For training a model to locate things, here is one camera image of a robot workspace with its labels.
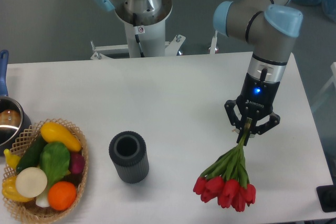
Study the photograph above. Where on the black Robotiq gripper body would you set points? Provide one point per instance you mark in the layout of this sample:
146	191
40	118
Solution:
256	98

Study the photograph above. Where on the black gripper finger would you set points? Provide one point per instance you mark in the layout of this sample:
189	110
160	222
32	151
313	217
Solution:
251	129
232	116

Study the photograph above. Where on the red tulip bouquet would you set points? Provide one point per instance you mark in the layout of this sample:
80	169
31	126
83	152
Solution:
227	179

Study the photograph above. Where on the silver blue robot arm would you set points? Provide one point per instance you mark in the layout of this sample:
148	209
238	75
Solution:
270	26

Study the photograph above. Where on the dark grey ribbed vase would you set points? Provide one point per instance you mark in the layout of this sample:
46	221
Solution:
128	153

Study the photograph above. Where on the black device at edge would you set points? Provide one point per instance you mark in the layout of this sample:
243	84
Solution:
326	195

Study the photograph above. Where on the purple red radish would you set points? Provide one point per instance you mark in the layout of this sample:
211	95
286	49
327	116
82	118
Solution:
77	163

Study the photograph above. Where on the yellow squash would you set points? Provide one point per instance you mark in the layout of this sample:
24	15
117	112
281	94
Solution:
54	132

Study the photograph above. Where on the green lettuce leaf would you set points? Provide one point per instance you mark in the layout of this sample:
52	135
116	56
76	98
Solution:
54	162

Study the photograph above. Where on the orange fruit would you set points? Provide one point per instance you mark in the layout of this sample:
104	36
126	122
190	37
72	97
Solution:
62	195

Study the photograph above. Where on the green cucumber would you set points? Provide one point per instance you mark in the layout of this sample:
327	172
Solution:
31	156

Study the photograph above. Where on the white leek stalk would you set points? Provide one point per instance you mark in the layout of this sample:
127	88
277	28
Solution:
42	199

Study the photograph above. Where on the white round onion slice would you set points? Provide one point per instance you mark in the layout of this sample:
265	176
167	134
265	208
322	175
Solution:
31	182

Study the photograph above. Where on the woven wicker basket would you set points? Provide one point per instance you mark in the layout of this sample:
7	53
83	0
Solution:
28	212

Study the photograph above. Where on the yellow bell pepper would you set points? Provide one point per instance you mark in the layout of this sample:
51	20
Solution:
9	190

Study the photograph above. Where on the white frame at right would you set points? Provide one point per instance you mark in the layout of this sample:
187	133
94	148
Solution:
323	94

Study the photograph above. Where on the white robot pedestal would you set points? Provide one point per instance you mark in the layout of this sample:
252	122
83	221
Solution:
143	41

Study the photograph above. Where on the blue handled saucepan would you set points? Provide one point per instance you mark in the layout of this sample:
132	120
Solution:
13	118

